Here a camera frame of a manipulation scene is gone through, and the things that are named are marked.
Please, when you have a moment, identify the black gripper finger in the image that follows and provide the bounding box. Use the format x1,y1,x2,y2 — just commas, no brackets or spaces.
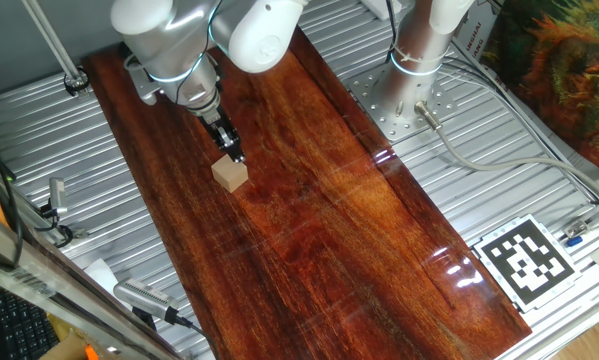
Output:
225,130,247,165
213,130,236,153

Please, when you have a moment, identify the small tan wooden block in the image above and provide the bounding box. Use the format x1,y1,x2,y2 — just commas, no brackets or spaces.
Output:
210,153,250,194

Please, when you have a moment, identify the colourful printed cloth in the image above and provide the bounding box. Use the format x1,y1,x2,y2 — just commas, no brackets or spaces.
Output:
478,0,599,176

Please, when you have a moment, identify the black camera stand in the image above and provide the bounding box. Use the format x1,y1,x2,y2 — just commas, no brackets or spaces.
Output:
131,305,158,332

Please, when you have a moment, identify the white cable tie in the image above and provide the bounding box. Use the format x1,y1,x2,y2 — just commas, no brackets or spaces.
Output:
391,43,453,65

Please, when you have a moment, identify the black and white marker board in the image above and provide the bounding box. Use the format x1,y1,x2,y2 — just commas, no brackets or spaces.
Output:
471,213,583,315

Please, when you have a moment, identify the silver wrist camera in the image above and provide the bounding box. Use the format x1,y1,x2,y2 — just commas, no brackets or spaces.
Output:
125,57,163,107

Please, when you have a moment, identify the thin white pole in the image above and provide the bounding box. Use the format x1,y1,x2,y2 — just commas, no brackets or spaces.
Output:
21,0,83,81

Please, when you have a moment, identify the small metal clamp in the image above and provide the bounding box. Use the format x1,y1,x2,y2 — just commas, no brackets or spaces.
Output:
562,218,589,240

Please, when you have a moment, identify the metal pole base bracket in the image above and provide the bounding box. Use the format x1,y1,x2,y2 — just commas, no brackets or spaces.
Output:
62,67,91,99

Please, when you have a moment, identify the brown cardboard box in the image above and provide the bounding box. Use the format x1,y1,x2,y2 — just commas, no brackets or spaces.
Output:
37,332,110,360

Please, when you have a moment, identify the black metal clamp tool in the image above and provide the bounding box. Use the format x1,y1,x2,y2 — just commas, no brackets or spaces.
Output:
31,202,76,249

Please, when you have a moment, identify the perforated silver base plate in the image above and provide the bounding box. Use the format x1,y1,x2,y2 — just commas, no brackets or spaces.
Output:
346,64,458,142

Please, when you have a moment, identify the small silver camera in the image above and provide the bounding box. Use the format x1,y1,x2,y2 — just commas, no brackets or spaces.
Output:
47,177,70,217

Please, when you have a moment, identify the thick black cable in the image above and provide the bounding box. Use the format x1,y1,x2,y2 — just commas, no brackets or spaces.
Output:
0,117,26,274

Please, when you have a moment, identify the glossy reddish wooden board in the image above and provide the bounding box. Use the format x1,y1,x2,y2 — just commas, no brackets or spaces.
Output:
81,24,533,360

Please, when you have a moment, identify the black usb cable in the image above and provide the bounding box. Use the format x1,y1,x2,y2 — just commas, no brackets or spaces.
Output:
171,312,221,360

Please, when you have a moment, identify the black keyboard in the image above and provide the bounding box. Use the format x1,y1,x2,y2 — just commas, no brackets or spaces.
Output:
0,287,61,360

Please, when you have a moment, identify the aluminium frame beam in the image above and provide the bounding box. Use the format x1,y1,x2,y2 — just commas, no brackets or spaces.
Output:
0,202,183,360

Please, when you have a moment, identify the thin black cable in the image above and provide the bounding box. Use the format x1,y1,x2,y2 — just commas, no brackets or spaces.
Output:
383,0,401,54

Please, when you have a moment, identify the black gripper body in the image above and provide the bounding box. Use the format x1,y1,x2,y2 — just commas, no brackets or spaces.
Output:
198,112,234,142

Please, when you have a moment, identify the silver vented camera device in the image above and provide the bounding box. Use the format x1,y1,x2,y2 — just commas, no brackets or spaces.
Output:
112,277,181,324

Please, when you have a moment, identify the thick grey base cable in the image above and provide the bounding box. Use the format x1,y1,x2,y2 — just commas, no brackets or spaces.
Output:
413,99,599,201

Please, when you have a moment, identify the thin light grey cable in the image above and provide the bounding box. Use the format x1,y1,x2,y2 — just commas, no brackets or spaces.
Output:
122,51,146,72

